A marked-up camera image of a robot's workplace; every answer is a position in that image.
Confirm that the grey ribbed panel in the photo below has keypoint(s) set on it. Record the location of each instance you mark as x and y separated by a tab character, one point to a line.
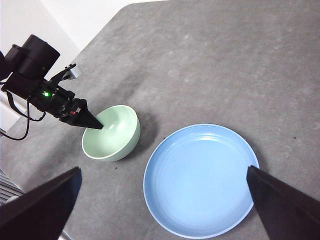
8	187

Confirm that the blue round plate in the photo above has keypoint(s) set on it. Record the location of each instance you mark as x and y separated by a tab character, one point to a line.
197	180

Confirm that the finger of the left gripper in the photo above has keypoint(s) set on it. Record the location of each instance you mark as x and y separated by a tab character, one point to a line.
86	120

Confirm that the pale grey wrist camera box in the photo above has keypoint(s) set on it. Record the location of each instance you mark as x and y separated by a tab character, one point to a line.
74	72

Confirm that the green ribbed bowl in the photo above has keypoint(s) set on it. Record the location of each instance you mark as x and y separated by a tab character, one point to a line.
117	140

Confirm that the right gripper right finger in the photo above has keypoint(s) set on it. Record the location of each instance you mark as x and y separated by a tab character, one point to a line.
287	212

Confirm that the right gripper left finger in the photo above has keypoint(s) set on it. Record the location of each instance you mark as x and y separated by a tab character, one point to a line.
37	215

